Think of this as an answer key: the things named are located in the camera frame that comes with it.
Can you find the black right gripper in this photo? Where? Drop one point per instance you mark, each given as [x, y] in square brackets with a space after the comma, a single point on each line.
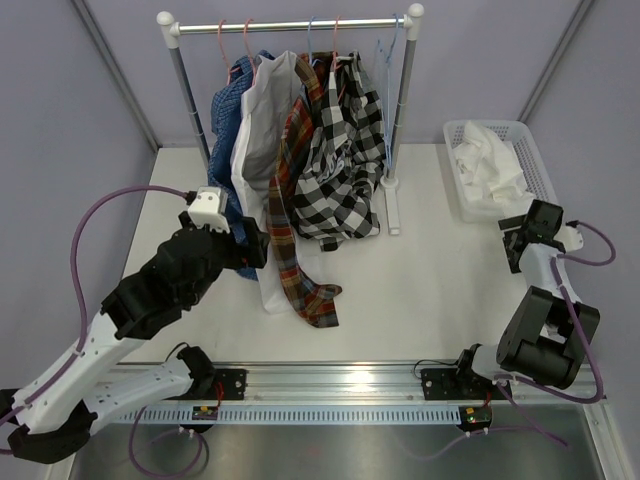
[511, 222]

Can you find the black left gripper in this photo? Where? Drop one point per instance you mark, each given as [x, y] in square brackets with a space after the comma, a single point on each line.
[255, 250]

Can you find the white linen shirt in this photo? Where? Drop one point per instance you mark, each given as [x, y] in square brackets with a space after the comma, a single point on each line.
[489, 170]

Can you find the black white checked shirt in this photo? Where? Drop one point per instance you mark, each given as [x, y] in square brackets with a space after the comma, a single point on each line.
[334, 194]

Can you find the blue plastic hanger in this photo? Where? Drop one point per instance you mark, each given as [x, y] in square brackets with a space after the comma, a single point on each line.
[383, 61]

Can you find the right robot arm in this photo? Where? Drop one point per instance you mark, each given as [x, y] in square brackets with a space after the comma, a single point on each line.
[544, 343]

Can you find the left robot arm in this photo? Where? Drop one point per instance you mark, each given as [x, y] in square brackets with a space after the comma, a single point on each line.
[57, 414]

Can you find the red brown plaid shirt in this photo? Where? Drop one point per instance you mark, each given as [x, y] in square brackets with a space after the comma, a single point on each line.
[311, 301]

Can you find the white hanging shirt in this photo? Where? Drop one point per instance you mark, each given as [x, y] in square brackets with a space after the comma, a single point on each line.
[265, 107]

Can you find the blue checked shirt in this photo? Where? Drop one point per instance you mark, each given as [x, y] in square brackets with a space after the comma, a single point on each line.
[225, 122]

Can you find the blue hanger on rack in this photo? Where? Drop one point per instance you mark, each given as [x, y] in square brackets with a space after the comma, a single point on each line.
[311, 40]

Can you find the white plastic basket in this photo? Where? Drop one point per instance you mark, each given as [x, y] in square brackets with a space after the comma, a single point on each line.
[528, 156]

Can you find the metal clothes rack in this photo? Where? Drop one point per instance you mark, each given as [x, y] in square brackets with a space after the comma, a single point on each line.
[410, 22]

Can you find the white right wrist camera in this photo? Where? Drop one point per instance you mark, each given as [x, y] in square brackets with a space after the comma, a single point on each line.
[570, 237]

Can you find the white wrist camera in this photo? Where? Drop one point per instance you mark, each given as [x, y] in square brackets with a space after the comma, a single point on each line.
[207, 209]
[570, 237]

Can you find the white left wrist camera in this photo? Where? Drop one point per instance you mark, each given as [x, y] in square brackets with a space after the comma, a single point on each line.
[207, 209]

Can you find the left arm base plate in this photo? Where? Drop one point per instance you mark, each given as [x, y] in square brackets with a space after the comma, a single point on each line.
[229, 384]

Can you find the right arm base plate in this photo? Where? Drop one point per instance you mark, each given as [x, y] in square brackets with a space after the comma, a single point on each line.
[447, 383]

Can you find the aluminium mounting rail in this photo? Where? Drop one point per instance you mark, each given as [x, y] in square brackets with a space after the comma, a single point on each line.
[334, 383]

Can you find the white slotted cable duct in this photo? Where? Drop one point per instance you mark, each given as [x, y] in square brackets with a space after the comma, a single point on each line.
[165, 414]

